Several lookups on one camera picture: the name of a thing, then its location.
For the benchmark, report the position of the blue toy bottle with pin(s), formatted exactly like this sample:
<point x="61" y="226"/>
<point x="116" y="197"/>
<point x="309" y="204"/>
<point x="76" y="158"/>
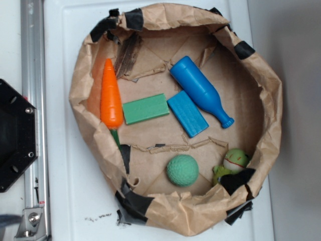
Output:
<point x="200" y="89"/>

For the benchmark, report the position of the orange toy carrot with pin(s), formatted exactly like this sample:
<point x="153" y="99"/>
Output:
<point x="111" y="112"/>

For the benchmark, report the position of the white plastic tray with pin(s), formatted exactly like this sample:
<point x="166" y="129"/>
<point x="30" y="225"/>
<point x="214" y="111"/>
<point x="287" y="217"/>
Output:
<point x="82" y="204"/>

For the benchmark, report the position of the brown paper bag bin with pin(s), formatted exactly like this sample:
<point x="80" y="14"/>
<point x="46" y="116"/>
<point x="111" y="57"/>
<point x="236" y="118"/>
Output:
<point x="144" y="44"/>

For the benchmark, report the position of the green rectangular block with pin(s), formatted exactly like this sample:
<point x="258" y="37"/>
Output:
<point x="145" y="109"/>

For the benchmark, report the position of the metal corner bracket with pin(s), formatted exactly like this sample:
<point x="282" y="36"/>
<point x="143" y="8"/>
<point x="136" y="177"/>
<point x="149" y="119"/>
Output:
<point x="32" y="226"/>

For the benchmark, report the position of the blue rectangular block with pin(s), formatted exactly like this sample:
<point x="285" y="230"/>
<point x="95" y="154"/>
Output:
<point x="187" y="114"/>

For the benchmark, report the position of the green dimpled ball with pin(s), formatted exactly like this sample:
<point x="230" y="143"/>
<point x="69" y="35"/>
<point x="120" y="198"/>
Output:
<point x="183" y="170"/>

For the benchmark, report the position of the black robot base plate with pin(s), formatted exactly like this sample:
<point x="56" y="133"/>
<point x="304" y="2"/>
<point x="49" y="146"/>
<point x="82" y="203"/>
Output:
<point x="18" y="135"/>

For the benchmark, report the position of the aluminium frame rail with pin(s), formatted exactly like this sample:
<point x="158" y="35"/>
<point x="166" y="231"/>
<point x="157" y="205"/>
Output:
<point x="33" y="88"/>

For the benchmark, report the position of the green frog toy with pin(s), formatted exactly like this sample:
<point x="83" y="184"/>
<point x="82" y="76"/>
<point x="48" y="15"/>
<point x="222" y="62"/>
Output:
<point x="234" y="162"/>

